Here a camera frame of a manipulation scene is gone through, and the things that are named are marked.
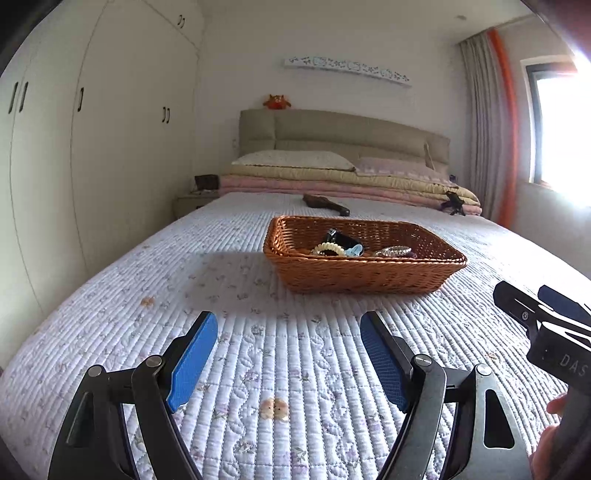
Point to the white wardrobe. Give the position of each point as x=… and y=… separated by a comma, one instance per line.
x=97, y=139

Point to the small black tripod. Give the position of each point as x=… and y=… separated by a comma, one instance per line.
x=454, y=205

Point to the beige upholstered headboard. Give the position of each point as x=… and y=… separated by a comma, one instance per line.
x=353, y=137

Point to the white floral pillow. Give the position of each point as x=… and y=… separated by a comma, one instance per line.
x=296, y=159

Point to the brown wicker basket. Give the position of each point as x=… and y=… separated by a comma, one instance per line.
x=398, y=257

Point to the folded pink blanket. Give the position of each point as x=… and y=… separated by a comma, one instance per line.
x=400, y=190

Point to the white carved wall shelf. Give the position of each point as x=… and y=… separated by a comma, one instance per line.
x=349, y=67

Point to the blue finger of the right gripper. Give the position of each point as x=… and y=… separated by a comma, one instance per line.
x=564, y=305

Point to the window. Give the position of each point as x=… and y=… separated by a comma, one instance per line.
x=559, y=109

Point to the grey curtain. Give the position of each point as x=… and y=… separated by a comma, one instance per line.
x=487, y=147

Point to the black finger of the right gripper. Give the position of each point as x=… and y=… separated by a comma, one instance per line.
x=531, y=312

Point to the beige nightstand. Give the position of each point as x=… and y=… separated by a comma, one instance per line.
x=186, y=204

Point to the white quilted bedspread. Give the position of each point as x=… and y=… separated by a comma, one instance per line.
x=288, y=392

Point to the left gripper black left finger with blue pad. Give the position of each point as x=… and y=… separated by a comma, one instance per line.
x=93, y=441

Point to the dark brown wooden brush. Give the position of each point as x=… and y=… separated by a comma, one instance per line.
x=321, y=202

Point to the light blue hair clip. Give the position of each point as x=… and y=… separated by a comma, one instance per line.
x=354, y=251

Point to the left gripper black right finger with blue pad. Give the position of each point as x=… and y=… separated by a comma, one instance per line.
x=484, y=440

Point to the folded cream quilt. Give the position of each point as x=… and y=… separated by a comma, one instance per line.
x=313, y=174

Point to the orange plush toy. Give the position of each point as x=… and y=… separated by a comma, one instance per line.
x=277, y=102

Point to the dark box on nightstand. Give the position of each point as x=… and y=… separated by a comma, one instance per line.
x=207, y=182

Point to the person's right hand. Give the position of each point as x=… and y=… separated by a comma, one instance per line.
x=540, y=458

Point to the orange curtain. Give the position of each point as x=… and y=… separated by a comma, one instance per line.
x=511, y=131

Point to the pink pillow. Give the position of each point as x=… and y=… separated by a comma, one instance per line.
x=372, y=166

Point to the black wristwatch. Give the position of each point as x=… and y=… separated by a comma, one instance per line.
x=345, y=241

